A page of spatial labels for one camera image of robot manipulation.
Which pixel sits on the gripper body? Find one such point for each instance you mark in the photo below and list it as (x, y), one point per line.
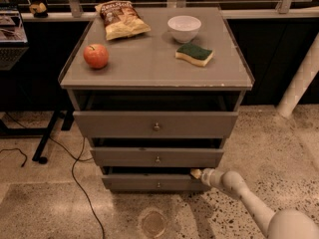
(207, 176)

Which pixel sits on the grey bottom drawer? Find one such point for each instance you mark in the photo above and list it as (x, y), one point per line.
(151, 179)

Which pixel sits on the grey drawer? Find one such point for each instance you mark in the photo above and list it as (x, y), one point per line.
(156, 124)
(151, 179)
(156, 157)

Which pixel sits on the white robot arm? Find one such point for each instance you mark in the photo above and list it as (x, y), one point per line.
(283, 224)

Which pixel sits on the grey middle drawer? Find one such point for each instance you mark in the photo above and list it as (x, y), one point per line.
(156, 157)

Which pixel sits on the grey drawer cabinet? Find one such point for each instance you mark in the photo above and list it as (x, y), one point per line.
(143, 75)

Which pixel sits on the grey top drawer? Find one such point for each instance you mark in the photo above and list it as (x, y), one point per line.
(156, 124)

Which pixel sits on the green yellow sponge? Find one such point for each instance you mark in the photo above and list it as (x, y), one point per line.
(194, 54)

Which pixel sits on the white bowl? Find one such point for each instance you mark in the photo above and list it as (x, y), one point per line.
(183, 28)

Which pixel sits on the white diagonal pipe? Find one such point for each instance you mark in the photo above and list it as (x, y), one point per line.
(304, 76)

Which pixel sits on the red apple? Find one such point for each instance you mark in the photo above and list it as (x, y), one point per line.
(96, 56)

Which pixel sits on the yellow chip bag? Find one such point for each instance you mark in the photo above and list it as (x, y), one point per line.
(121, 20)

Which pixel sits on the laptop on desk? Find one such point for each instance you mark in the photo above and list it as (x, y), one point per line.
(13, 39)

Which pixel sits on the small yellow black object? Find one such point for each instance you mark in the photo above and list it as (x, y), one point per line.
(38, 9)

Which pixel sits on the black desk frame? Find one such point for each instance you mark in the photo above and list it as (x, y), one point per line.
(42, 132)

